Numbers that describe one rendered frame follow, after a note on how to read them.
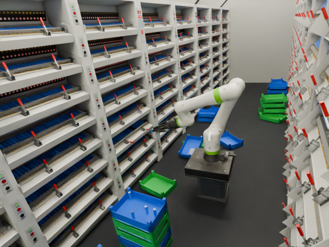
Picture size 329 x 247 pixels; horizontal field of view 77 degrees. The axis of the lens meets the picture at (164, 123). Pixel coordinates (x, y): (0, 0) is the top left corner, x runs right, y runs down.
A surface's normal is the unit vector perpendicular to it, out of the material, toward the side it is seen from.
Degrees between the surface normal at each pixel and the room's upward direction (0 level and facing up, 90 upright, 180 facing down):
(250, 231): 0
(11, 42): 108
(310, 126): 90
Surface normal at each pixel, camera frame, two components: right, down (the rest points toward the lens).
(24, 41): 0.87, 0.37
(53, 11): -0.48, 0.40
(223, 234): -0.12, -0.91
